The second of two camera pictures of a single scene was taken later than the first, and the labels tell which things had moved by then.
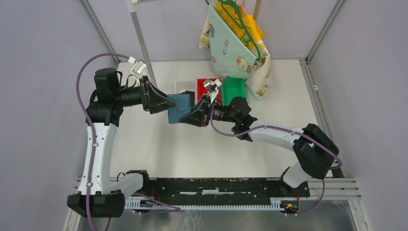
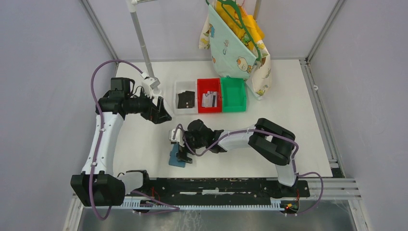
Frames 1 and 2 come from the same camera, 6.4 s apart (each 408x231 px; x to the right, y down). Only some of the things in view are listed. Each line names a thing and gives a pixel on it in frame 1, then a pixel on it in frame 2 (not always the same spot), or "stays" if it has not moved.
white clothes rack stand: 132,5 stays
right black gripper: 195,118 to 182,155
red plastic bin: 202,90 stays
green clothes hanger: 243,27 stays
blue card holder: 183,108 to 172,159
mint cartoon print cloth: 231,58 stays
